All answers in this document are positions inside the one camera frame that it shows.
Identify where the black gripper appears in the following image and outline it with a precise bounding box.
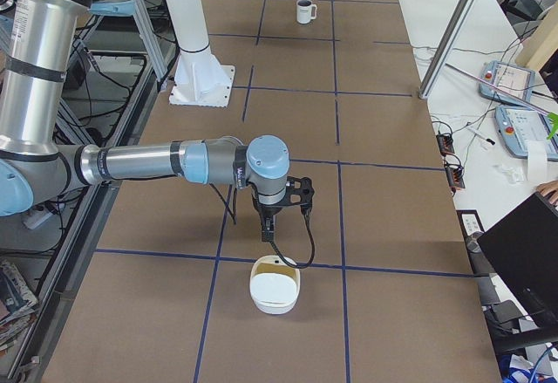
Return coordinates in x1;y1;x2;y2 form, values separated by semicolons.
253;194;284;242

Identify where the white lidded bin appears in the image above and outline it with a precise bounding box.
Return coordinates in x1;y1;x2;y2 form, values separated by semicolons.
249;255;301;315

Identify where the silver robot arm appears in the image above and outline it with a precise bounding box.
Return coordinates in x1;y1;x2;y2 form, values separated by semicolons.
1;0;292;242

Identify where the near teach pendant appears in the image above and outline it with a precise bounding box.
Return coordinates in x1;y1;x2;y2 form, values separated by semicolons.
495;106;557;161

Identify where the far teach pendant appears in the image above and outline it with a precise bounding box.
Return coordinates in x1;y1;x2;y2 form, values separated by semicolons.
479;60;535;105

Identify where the green handled grabber tool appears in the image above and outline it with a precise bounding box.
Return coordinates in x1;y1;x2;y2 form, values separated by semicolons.
444;63;558;140

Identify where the black laptop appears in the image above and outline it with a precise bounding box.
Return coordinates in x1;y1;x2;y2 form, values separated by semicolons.
478;192;557;327

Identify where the teach pendant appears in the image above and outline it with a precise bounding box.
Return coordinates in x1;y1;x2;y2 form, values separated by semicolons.
495;106;557;161
479;60;535;105

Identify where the brown paper table cover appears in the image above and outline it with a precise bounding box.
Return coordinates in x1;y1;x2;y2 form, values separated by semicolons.
41;0;503;383

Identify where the black braided camera cable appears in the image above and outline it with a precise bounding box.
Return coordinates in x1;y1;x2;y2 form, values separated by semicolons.
266;206;316;270

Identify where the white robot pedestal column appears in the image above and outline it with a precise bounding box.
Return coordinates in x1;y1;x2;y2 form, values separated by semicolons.
166;0;235;107

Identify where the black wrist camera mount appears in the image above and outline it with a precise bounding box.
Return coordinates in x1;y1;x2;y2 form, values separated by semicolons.
284;176;315;208

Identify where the aluminium frame post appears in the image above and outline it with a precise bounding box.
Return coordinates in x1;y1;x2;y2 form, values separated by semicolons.
418;0;476;99

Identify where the white ribbed mug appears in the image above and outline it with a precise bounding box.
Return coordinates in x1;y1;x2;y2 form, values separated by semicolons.
296;0;317;24

